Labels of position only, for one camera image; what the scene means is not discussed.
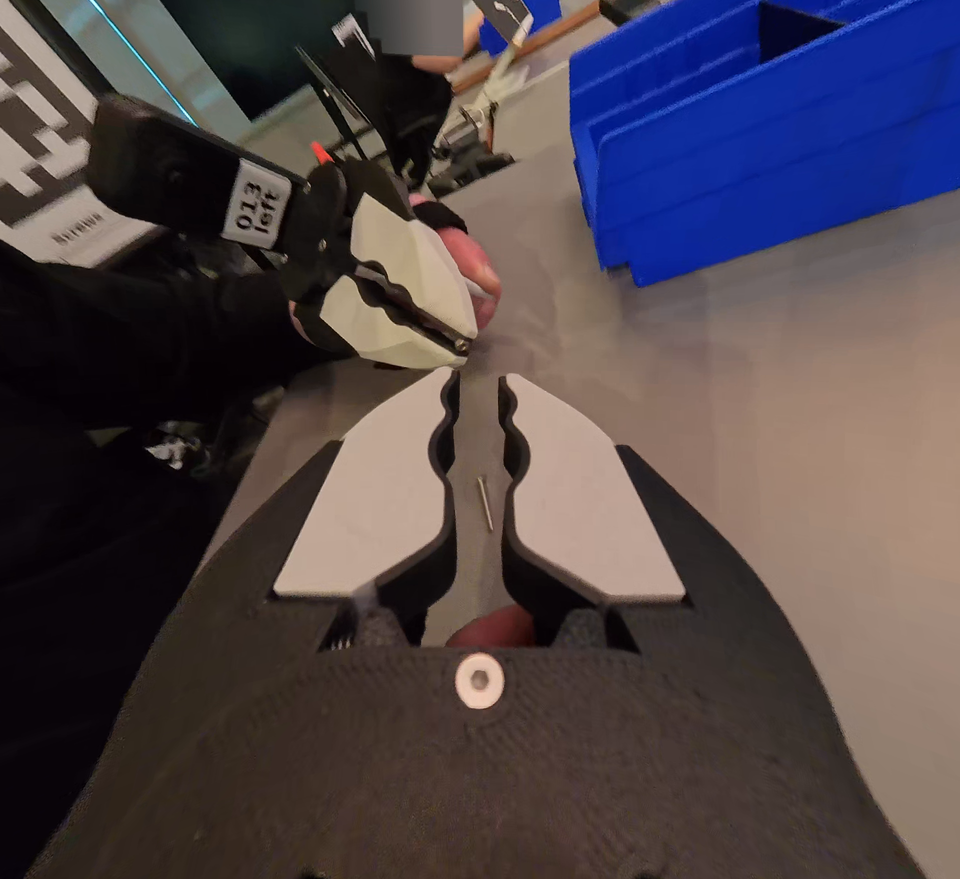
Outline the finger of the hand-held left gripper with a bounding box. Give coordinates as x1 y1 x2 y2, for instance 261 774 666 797
317 273 472 372
347 190 481 340

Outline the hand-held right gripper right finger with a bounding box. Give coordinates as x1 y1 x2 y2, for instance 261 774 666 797
498 371 689 646

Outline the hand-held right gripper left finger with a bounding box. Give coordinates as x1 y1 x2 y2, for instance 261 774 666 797
272 369 462 646

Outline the person's left forearm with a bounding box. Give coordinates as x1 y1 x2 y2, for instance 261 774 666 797
0 241 357 445

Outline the grey desk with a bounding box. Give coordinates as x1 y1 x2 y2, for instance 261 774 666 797
198 57 960 879

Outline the person's left hand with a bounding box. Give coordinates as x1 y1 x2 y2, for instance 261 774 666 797
407 193 504 331

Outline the white Screws M3 sign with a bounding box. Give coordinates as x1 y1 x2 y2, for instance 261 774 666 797
0 0 155 269

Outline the wooden work table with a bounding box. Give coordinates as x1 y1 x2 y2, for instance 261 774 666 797
450 0 671 94

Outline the black box device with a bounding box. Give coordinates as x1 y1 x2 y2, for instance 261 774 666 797
598 0 663 27

